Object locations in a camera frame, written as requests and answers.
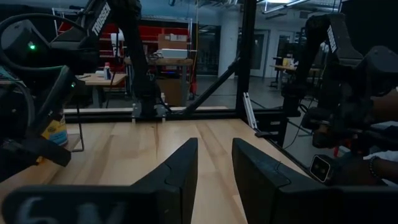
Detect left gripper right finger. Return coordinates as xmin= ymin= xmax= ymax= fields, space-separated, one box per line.
xmin=231 ymin=138 xmax=398 ymax=224

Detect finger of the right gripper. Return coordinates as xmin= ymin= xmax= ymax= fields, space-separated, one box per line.
xmin=4 ymin=136 xmax=72 ymax=167

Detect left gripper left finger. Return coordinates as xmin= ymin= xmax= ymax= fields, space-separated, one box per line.
xmin=1 ymin=138 xmax=199 ymax=224

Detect yellow fish oil bottle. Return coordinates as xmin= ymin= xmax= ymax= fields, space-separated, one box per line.
xmin=41 ymin=107 xmax=69 ymax=147

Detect person's forearm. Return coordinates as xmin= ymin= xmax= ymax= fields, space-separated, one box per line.
xmin=371 ymin=88 xmax=398 ymax=123
xmin=329 ymin=152 xmax=398 ymax=187

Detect light wooden table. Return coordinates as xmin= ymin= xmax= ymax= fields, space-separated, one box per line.
xmin=76 ymin=72 xmax=128 ymax=108

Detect person's smartwatch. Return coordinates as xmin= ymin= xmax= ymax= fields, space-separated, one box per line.
xmin=309 ymin=154 xmax=332 ymax=184

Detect large cardboard box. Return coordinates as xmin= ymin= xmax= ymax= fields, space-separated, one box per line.
xmin=157 ymin=77 xmax=185 ymax=107

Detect red storage rack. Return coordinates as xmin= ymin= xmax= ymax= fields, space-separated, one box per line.
xmin=57 ymin=23 xmax=191 ymax=74

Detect wooden workbench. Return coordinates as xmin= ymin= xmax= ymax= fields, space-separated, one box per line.
xmin=124 ymin=57 xmax=194 ymax=108

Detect white flat device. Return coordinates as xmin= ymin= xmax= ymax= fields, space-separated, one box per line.
xmin=159 ymin=48 xmax=188 ymax=60

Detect distant wooden table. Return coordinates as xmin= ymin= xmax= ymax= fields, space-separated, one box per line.
xmin=269 ymin=57 xmax=321 ymax=91

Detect white structural column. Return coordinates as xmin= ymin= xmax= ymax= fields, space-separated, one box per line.
xmin=217 ymin=12 xmax=245 ymax=78

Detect ceiling light bar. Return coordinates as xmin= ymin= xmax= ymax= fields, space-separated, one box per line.
xmin=262 ymin=0 xmax=310 ymax=14

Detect wooden shelf black wire legs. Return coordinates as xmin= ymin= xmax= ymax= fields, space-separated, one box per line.
xmin=63 ymin=102 xmax=85 ymax=153

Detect silver aluminium bracket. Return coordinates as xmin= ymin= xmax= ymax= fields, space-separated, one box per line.
xmin=243 ymin=91 xmax=259 ymax=130

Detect person's beaded bracelet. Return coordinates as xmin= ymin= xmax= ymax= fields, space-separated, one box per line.
xmin=368 ymin=155 xmax=379 ymax=180

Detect black aluminium rig frame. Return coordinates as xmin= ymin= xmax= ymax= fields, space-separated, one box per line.
xmin=63 ymin=0 xmax=312 ymax=178

